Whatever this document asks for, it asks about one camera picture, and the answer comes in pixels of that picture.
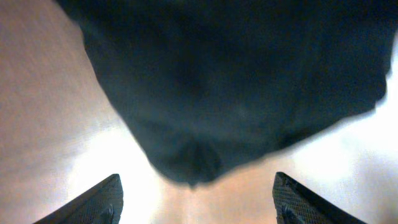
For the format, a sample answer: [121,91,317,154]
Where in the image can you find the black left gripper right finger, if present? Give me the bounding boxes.
[272,172,366,224]

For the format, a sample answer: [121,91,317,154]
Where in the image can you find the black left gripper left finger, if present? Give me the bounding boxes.
[34,174,124,224]

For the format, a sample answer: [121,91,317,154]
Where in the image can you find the black t-shirt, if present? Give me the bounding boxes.
[58,0,397,186]

